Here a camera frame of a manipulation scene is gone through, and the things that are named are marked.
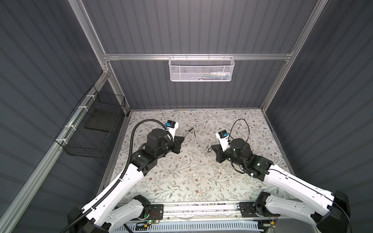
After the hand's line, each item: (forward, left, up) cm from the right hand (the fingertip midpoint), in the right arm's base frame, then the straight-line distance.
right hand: (213, 147), depth 74 cm
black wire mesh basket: (+5, +64, +8) cm, 65 cm away
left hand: (+2, +15, +6) cm, 16 cm away
